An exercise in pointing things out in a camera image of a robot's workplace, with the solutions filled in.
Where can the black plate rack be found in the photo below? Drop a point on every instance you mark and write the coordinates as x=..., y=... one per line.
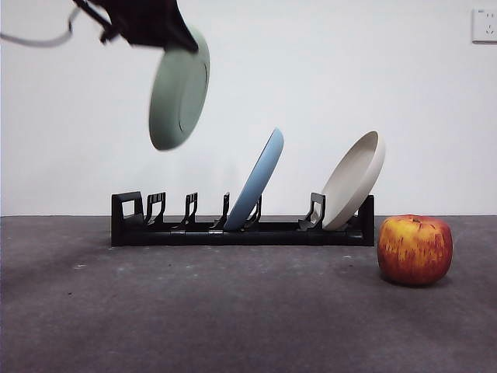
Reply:
x=272, y=238

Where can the blue plate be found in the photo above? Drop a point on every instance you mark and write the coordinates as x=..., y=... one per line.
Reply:
x=258, y=178

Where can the beige plate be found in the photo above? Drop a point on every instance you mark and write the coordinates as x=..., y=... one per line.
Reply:
x=351, y=186

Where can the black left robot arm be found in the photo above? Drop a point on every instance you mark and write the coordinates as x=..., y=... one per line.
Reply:
x=143, y=19

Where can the red yellow apple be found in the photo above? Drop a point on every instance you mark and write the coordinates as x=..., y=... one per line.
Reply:
x=414, y=250

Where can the white wall socket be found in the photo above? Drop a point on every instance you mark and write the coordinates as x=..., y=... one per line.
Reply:
x=485, y=25

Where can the green plate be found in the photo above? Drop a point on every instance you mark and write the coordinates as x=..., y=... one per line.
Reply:
x=174, y=97

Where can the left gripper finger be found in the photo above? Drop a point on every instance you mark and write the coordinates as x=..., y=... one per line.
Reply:
x=184, y=29

